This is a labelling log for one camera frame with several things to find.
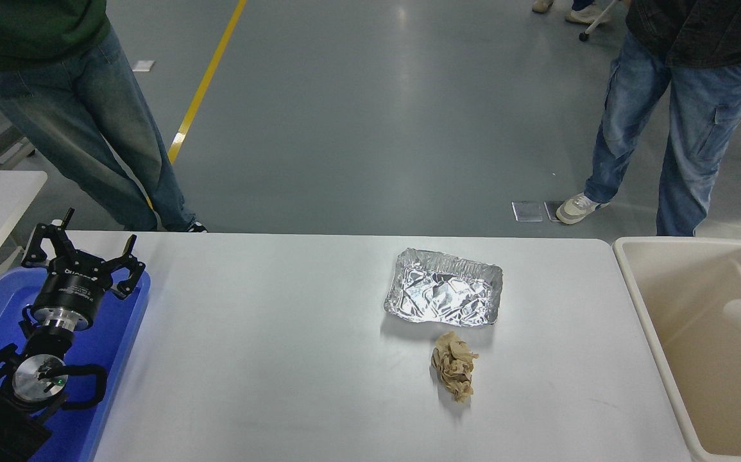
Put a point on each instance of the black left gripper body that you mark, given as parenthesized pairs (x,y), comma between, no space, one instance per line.
(73,287)

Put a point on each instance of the crinkled foil tray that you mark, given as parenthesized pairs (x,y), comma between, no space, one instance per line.
(441,292)

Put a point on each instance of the tan paper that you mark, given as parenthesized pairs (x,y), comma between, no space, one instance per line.
(455,369)

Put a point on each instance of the blue plastic tray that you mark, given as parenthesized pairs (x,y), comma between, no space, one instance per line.
(110,359)

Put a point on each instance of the white swivel chair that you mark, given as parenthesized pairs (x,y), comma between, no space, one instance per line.
(17,153)

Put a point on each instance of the white paper scrap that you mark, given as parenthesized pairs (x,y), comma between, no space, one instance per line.
(145,65)

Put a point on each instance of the yellow floor tape line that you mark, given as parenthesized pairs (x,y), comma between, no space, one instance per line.
(208,77)

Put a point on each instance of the person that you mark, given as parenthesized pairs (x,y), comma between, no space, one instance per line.
(697,96)
(585,14)
(36,32)

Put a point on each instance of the clear floor plate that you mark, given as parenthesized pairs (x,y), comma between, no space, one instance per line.
(551,208)
(527,212)

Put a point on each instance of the white chair leg with caster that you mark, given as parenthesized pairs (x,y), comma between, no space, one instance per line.
(582,36)

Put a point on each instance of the large pale plastic bin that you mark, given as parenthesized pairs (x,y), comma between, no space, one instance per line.
(691,308)

